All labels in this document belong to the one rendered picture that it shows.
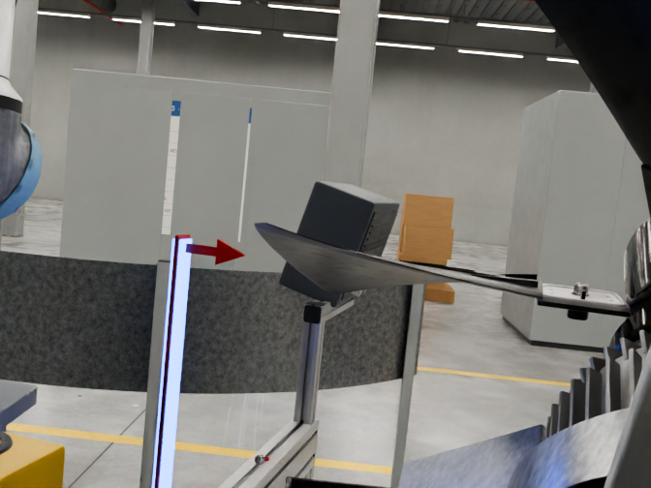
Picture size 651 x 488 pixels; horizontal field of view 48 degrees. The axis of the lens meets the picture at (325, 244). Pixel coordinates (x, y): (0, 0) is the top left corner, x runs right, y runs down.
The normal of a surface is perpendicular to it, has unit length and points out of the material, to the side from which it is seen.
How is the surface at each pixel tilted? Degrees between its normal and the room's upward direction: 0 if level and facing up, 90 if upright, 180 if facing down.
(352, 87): 90
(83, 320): 90
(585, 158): 90
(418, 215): 90
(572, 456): 62
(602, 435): 56
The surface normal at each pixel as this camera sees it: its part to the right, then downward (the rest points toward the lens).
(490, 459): -0.71, -0.62
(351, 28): -0.05, 0.07
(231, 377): 0.33, 0.11
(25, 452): 0.10, -0.99
